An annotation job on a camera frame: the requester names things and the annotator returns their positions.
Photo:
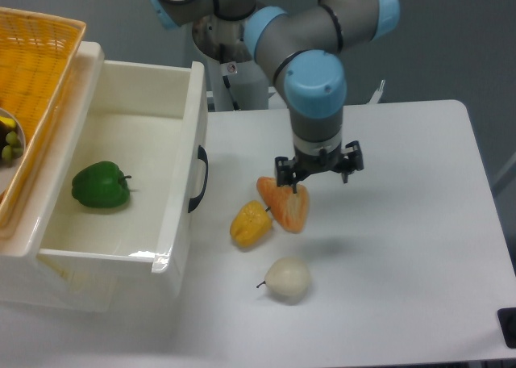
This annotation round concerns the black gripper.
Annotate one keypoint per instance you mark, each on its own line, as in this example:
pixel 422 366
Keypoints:
pixel 311 159

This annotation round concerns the white top drawer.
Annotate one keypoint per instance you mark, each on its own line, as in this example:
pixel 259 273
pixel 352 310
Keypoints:
pixel 149 120

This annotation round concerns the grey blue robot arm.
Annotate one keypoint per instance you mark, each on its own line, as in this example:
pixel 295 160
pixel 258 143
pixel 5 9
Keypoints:
pixel 299 55

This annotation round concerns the white drawer cabinet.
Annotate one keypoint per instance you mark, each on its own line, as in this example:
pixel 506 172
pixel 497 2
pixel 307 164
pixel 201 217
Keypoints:
pixel 27 277

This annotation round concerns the orange bread piece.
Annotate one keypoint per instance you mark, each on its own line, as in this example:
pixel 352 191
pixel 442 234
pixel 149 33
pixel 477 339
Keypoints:
pixel 289 208

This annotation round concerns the yellow bell pepper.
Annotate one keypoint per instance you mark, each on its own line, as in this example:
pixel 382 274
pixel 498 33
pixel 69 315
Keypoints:
pixel 250 224

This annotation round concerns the white pear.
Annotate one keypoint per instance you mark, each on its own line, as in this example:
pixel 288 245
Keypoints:
pixel 288 279

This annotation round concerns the green bell pepper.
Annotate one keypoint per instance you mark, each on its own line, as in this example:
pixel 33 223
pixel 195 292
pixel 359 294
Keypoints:
pixel 101 185

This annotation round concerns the black corner object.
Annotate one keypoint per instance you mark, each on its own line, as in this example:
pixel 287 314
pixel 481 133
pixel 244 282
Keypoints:
pixel 507 321

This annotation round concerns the yellow woven basket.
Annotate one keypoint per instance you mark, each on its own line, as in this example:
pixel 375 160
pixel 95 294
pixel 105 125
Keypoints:
pixel 37 51

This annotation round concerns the white plate with fruit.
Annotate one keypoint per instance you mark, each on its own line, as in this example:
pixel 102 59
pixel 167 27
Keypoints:
pixel 13 145

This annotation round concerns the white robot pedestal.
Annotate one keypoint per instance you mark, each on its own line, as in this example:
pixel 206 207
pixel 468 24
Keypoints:
pixel 245 58

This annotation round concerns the black top drawer handle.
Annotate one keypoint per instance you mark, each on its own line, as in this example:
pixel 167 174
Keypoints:
pixel 202 179

